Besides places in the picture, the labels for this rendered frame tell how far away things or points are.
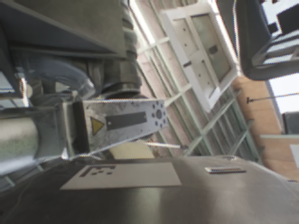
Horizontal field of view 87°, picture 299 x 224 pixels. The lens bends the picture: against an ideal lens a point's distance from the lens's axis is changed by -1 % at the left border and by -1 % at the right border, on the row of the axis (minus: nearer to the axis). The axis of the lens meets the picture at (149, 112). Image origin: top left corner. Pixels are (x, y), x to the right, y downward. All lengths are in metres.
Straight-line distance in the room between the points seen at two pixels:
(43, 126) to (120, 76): 0.22
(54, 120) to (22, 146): 0.05
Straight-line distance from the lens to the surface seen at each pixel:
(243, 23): 0.70
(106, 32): 0.38
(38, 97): 5.40
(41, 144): 0.28
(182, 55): 1.92
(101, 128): 0.26
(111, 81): 0.41
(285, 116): 0.28
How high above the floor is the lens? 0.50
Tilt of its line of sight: 55 degrees up
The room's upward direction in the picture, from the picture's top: 101 degrees counter-clockwise
